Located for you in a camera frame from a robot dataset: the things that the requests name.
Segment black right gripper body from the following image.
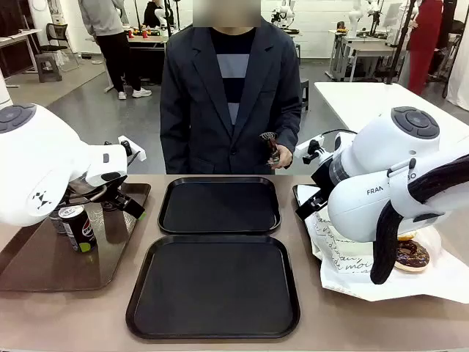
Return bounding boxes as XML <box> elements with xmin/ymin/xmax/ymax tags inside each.
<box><xmin>310</xmin><ymin>158</ymin><xmax>334</xmax><ymax>201</ymax></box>

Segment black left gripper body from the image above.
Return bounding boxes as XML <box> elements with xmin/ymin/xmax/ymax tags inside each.
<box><xmin>83</xmin><ymin>177</ymin><xmax>128</xmax><ymax>205</ymax></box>

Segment black Pepsi can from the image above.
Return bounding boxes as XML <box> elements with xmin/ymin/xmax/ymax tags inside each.
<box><xmin>58</xmin><ymin>204</ymin><xmax>98</xmax><ymax>254</ymax></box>
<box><xmin>48</xmin><ymin>210</ymin><xmax>69</xmax><ymax>236</ymax></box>

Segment dark metal serving tongs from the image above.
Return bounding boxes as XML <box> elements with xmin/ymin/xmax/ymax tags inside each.
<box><xmin>259</xmin><ymin>131</ymin><xmax>281</xmax><ymax>166</ymax></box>

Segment person's right forearm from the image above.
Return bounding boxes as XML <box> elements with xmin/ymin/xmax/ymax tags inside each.
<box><xmin>159</xmin><ymin>109</ymin><xmax>192</xmax><ymax>175</ymax></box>

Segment person's left hand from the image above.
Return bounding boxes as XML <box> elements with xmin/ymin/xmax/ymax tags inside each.
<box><xmin>272</xmin><ymin>144</ymin><xmax>295</xmax><ymax>170</ymax></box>

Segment brown plastic tray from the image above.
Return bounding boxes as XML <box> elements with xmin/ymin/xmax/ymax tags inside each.
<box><xmin>0</xmin><ymin>182</ymin><xmax>152</xmax><ymax>293</ymax></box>

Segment large white table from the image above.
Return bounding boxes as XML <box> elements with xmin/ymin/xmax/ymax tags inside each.
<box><xmin>314</xmin><ymin>81</ymin><xmax>469</xmax><ymax>147</ymax></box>

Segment dark plastic stool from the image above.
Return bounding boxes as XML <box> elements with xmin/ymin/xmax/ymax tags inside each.
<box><xmin>300</xmin><ymin>78</ymin><xmax>311</xmax><ymax>111</ymax></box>

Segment small black plastic tray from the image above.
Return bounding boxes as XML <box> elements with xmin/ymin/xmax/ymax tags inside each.
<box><xmin>157</xmin><ymin>176</ymin><xmax>282</xmax><ymax>236</ymax></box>

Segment chocolate sprinkle donut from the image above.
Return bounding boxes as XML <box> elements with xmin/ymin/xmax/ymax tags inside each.
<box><xmin>392</xmin><ymin>239</ymin><xmax>431</xmax><ymax>274</ymax></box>

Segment large black plastic tray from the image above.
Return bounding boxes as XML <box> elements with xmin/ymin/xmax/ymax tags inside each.
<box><xmin>125</xmin><ymin>235</ymin><xmax>302</xmax><ymax>340</ymax></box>

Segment person in dark blazer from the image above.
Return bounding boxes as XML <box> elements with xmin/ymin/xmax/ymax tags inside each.
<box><xmin>159</xmin><ymin>21</ymin><xmax>303</xmax><ymax>175</ymax></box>

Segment grey plastic stool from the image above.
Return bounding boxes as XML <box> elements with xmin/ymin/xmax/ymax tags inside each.
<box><xmin>34</xmin><ymin>54</ymin><xmax>64</xmax><ymax>84</ymax></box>

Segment white wrapping paper sheet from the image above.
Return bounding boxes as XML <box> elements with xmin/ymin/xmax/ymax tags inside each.
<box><xmin>305</xmin><ymin>210</ymin><xmax>469</xmax><ymax>304</ymax></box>

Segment white background workbench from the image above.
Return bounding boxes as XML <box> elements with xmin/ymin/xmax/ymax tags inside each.
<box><xmin>328</xmin><ymin>29</ymin><xmax>408</xmax><ymax>82</ymax></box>

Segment person in grey hoodie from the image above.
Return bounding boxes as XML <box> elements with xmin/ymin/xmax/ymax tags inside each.
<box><xmin>77</xmin><ymin>0</ymin><xmax>153</xmax><ymax>101</ymax></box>

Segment black office chair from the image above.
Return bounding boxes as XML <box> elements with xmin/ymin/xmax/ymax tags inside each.
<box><xmin>39</xmin><ymin>22</ymin><xmax>80</xmax><ymax>73</ymax></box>

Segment tall white background robot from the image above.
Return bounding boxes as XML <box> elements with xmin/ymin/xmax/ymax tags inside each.
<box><xmin>347</xmin><ymin>0</ymin><xmax>383</xmax><ymax>39</ymax></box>

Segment person in red dress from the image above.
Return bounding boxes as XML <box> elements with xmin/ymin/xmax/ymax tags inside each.
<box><xmin>405</xmin><ymin>0</ymin><xmax>443</xmax><ymax>97</ymax></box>

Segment small white background robot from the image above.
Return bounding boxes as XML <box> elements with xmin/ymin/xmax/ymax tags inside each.
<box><xmin>270</xmin><ymin>0</ymin><xmax>296</xmax><ymax>29</ymax></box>

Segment wooden desk with white legs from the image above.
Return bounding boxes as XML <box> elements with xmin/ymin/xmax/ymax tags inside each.
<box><xmin>0</xmin><ymin>28</ymin><xmax>43</xmax><ymax>89</ymax></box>

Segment person in black clothes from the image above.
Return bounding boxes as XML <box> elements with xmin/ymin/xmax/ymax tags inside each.
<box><xmin>142</xmin><ymin>0</ymin><xmax>163</xmax><ymax>29</ymax></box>

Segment black tray with handle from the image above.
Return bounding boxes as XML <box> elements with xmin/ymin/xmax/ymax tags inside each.
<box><xmin>292</xmin><ymin>183</ymin><xmax>324</xmax><ymax>221</ymax></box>

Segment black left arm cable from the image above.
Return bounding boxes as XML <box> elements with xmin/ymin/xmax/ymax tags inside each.
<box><xmin>62</xmin><ymin>183</ymin><xmax>111</xmax><ymax>206</ymax></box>

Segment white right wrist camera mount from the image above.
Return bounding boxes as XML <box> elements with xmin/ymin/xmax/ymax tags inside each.
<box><xmin>294</xmin><ymin>135</ymin><xmax>328</xmax><ymax>164</ymax></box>

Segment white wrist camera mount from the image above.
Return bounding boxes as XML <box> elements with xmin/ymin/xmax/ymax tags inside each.
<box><xmin>117</xmin><ymin>135</ymin><xmax>147</xmax><ymax>164</ymax></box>
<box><xmin>294</xmin><ymin>135</ymin><xmax>328</xmax><ymax>164</ymax></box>

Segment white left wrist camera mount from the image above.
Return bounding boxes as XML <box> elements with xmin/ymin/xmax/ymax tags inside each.
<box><xmin>117</xmin><ymin>135</ymin><xmax>147</xmax><ymax>164</ymax></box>

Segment black sleeved right arm cable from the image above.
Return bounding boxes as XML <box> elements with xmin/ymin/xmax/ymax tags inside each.
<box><xmin>369</xmin><ymin>153</ymin><xmax>469</xmax><ymax>286</ymax></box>

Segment black camera stand pole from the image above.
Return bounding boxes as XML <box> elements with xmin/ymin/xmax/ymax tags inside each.
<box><xmin>384</xmin><ymin>0</ymin><xmax>419</xmax><ymax>86</ymax></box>

